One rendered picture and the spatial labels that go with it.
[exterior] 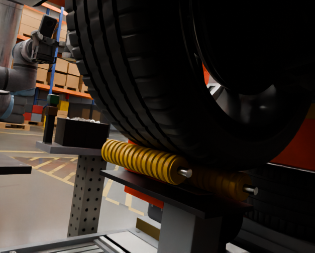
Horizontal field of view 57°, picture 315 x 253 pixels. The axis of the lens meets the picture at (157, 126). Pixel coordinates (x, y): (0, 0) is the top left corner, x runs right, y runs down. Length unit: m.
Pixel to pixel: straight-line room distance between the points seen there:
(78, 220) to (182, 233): 0.84
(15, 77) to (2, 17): 0.48
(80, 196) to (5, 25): 0.90
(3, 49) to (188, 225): 1.31
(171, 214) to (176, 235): 0.05
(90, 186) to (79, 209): 0.13
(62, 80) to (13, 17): 10.26
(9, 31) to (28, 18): 9.83
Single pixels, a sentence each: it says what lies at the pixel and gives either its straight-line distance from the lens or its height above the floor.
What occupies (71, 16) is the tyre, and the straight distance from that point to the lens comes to 0.58.
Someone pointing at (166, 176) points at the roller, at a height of 0.50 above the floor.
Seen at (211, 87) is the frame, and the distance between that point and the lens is 0.98.
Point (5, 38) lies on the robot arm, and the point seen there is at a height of 0.91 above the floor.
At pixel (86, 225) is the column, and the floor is 0.09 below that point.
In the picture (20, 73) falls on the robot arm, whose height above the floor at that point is 0.72.
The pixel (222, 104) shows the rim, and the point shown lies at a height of 0.68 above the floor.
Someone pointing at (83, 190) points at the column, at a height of 0.25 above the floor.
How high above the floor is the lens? 0.59
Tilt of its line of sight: level
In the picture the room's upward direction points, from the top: 8 degrees clockwise
